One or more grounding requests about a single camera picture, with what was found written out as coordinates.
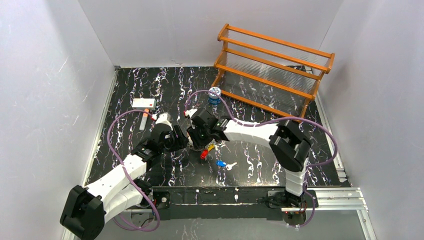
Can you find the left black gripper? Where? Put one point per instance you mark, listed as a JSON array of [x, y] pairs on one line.
[[180, 142]]

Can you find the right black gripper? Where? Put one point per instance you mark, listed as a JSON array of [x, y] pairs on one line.
[[197, 140]]

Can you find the metal key organizer red handle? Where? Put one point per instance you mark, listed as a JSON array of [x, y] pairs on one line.
[[203, 150]]

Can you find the blue key tag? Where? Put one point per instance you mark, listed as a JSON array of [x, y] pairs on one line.
[[221, 164]]

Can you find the silver key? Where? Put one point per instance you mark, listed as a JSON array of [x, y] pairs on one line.
[[230, 166]]

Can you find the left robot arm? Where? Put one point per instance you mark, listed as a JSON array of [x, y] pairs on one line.
[[112, 185]]

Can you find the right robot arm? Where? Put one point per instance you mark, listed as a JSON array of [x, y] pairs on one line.
[[290, 146]]

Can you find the white orange marker pen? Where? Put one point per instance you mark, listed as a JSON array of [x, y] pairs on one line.
[[144, 119]]

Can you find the blue jar with patterned lid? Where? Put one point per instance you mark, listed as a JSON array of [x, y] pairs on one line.
[[214, 95]]

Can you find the white box with red logo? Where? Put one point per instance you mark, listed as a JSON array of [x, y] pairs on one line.
[[144, 103]]

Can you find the orange wooden shelf rack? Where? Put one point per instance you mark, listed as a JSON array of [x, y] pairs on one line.
[[275, 75]]

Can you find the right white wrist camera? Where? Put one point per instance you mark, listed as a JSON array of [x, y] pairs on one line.
[[190, 113]]

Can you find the aluminium rail frame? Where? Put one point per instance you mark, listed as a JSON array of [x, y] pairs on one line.
[[248, 202]]

